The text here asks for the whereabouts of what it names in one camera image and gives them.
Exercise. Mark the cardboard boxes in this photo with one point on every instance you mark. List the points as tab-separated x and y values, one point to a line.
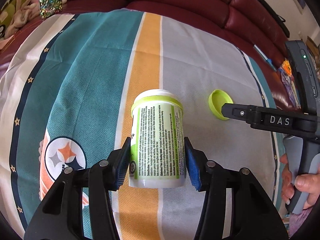
313	45

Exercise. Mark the bag of glittery confetti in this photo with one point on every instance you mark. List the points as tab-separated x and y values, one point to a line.
51	2

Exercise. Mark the teal book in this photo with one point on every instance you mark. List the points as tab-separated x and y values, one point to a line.
265	57

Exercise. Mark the black bag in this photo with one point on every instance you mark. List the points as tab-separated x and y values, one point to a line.
275	15

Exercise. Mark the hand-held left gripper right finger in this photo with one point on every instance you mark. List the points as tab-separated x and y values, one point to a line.
193	170

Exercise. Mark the beige plush toy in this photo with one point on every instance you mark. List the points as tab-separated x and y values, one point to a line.
22	17

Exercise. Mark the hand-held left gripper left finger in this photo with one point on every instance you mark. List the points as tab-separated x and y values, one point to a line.
122	170

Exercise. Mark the stack of books and papers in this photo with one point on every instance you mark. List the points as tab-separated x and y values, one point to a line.
287	75

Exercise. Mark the striped star-print blanket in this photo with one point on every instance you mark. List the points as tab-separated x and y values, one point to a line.
87	80

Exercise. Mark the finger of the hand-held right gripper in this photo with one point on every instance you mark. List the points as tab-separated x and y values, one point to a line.
237	112

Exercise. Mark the white green supplement bottle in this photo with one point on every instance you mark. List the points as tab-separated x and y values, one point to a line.
157	135

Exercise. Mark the person's right hand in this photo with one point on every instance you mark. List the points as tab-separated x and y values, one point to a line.
308	182

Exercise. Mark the green plastic lid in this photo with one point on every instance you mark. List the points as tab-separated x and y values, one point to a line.
216	102

